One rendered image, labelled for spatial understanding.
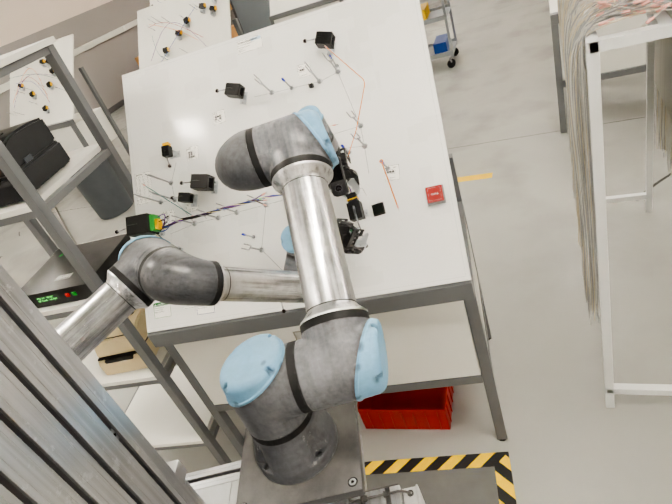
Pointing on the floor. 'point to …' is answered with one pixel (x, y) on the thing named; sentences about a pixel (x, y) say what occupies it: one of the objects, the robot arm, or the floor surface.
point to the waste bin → (105, 192)
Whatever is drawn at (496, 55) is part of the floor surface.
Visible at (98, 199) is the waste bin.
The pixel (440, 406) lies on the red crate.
